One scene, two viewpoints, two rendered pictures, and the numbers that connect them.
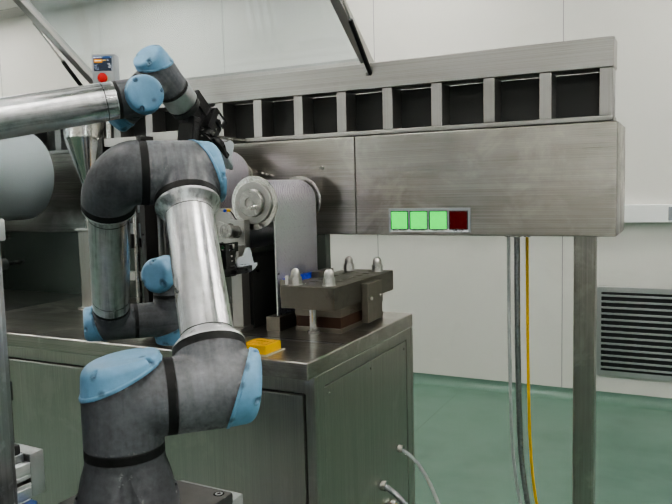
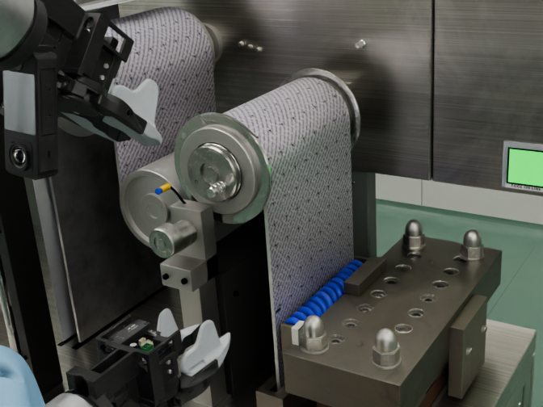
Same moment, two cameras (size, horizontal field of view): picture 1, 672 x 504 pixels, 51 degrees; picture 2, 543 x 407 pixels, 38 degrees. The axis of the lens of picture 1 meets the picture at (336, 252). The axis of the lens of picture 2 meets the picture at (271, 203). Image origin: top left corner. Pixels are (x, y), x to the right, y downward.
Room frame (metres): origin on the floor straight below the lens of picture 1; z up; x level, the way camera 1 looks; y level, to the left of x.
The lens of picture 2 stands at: (1.00, 0.06, 1.58)
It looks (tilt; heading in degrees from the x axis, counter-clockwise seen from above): 22 degrees down; 6
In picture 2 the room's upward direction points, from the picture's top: 4 degrees counter-clockwise
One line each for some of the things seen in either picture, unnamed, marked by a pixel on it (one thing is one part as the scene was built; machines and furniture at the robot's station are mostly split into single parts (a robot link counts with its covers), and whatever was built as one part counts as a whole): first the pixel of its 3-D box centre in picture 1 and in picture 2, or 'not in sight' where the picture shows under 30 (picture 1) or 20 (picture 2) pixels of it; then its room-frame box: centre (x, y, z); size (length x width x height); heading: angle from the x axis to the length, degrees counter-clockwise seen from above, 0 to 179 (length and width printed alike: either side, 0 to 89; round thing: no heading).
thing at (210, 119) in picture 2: (254, 202); (220, 169); (1.94, 0.22, 1.25); 0.15 x 0.01 x 0.15; 63
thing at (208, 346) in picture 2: (247, 258); (208, 342); (1.75, 0.22, 1.11); 0.09 x 0.03 x 0.06; 144
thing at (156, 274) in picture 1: (169, 274); not in sight; (1.52, 0.36, 1.11); 0.11 x 0.08 x 0.09; 153
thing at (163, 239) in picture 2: (227, 230); (166, 241); (1.88, 0.29, 1.18); 0.04 x 0.02 x 0.04; 63
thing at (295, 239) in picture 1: (296, 249); (313, 238); (2.02, 0.11, 1.11); 0.23 x 0.01 x 0.18; 153
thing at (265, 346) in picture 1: (261, 346); not in sight; (1.65, 0.18, 0.91); 0.07 x 0.07 x 0.02; 63
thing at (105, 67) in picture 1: (104, 71); not in sight; (2.21, 0.70, 1.66); 0.07 x 0.07 x 0.10; 89
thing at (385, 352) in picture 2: (328, 277); (385, 345); (1.84, 0.02, 1.05); 0.04 x 0.04 x 0.04
